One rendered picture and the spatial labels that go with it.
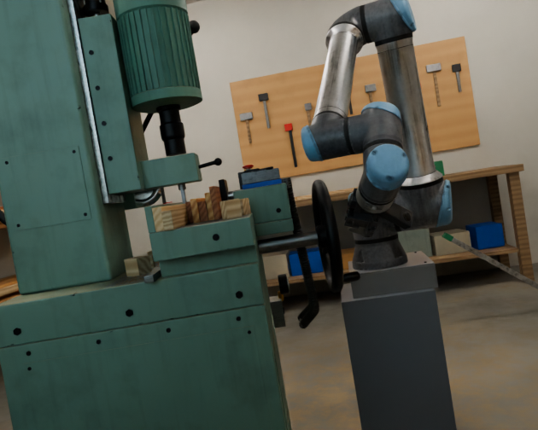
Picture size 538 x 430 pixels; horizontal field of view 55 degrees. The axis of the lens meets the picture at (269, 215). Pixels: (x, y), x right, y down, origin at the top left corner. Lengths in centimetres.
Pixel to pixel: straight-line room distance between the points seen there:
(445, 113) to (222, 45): 200
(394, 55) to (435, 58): 301
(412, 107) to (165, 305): 98
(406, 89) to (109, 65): 88
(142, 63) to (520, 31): 397
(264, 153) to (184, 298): 351
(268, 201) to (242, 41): 356
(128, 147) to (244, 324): 50
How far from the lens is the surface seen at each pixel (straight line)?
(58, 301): 119
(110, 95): 131
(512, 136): 476
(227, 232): 106
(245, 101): 463
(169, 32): 130
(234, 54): 475
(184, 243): 107
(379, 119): 121
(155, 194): 145
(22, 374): 126
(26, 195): 131
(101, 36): 134
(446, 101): 464
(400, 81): 168
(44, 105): 131
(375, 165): 113
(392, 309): 174
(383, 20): 168
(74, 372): 121
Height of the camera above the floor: 94
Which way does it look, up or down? 2 degrees down
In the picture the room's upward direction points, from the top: 9 degrees counter-clockwise
